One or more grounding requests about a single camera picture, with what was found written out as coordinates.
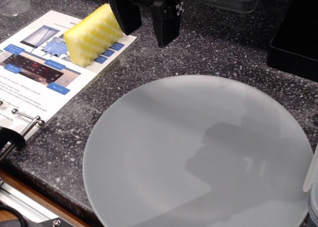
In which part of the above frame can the metal screw clamp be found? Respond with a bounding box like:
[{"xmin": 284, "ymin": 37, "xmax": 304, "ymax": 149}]
[{"xmin": 0, "ymin": 108, "xmax": 46, "ymax": 162}]

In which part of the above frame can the large grey plate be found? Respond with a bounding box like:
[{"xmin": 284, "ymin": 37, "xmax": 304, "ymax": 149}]
[{"xmin": 83, "ymin": 75, "xmax": 313, "ymax": 227}]

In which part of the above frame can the clear plastic cup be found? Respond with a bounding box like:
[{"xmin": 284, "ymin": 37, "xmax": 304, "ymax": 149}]
[{"xmin": 0, "ymin": 0, "xmax": 30, "ymax": 16}]

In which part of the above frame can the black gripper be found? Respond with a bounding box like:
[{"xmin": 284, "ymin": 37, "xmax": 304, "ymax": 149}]
[{"xmin": 108, "ymin": 0, "xmax": 181, "ymax": 47}]

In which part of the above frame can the aluminium rail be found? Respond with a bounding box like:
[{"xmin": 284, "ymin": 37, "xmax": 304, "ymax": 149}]
[{"xmin": 0, "ymin": 180, "xmax": 63, "ymax": 227}]

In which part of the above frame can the black tray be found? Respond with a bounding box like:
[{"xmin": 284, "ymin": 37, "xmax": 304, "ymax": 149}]
[{"xmin": 267, "ymin": 0, "xmax": 318, "ymax": 82}]

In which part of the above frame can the yellow foam sponge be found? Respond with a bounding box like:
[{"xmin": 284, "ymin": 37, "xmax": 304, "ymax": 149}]
[{"xmin": 64, "ymin": 3, "xmax": 123, "ymax": 68}]

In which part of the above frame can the black cable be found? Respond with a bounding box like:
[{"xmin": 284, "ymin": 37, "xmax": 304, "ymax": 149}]
[{"xmin": 0, "ymin": 204, "xmax": 27, "ymax": 227}]

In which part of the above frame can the laminated dishwasher instruction sheet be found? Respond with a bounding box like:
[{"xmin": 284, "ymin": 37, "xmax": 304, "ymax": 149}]
[{"xmin": 0, "ymin": 10, "xmax": 136, "ymax": 133}]

